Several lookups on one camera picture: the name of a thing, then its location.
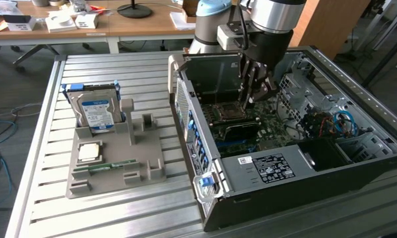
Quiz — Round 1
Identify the finned chipset heatsink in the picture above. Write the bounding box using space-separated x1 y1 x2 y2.
259 140 281 151

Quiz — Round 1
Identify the silver disk bay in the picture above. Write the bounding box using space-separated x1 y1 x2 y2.
333 131 395 164

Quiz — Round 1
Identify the small white labelled box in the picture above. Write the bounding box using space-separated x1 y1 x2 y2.
75 13 100 30

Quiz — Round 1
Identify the blue expansion slot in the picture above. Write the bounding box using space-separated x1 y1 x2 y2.
217 140 248 147

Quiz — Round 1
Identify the white box with black lid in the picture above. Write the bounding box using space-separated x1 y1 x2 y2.
3 14 37 32

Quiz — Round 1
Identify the coloured disk power wire bundle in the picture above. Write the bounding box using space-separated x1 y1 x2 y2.
299 111 339 139

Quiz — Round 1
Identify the wooden desk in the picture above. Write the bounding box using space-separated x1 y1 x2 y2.
0 0 291 72

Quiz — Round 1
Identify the blue disk wire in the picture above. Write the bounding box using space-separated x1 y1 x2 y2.
333 110 360 137

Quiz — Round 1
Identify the clear plastic bag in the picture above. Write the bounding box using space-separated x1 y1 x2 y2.
0 0 20 17

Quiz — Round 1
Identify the grey plastic parts rack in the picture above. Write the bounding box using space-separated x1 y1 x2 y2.
65 98 168 200

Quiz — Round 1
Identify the blue floor cable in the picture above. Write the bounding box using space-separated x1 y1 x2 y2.
0 111 17 211

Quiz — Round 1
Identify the white box with tape roll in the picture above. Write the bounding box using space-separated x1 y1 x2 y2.
45 12 77 33

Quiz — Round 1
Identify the stack of white papers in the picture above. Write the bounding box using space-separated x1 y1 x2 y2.
169 11 197 31

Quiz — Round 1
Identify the black round lamp base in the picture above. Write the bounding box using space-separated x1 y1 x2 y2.
116 0 153 19

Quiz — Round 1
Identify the white floor cable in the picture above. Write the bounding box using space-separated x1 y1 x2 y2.
0 103 43 119

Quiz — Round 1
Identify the CPU with silver lid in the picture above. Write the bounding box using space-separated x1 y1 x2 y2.
77 143 101 164

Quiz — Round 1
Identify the grey power supply unit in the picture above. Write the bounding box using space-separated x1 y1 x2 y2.
215 145 315 193

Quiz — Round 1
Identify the green RAM stick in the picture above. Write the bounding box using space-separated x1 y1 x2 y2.
75 160 136 173

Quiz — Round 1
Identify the green motherboard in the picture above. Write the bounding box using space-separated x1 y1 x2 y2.
199 89 305 158

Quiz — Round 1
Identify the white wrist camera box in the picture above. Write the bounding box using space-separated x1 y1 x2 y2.
217 23 249 50

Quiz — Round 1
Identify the red orange desk tool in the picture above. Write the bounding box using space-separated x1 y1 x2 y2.
89 4 111 16

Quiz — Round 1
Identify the brown cardboard box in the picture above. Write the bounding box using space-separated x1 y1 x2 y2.
181 0 199 18

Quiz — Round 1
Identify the CPU socket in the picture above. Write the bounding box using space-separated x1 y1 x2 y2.
213 101 248 121

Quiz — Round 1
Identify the black open PC case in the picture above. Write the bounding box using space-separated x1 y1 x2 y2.
168 46 397 233

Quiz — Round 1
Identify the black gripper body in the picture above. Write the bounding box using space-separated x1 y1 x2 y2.
243 29 296 69

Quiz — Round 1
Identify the blue case latch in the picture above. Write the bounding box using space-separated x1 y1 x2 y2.
199 173 219 188

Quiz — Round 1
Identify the wooden cabinet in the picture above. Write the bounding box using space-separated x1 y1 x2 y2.
289 0 373 60

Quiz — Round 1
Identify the hard disk with blue carrier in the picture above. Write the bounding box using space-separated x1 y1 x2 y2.
61 80 123 134

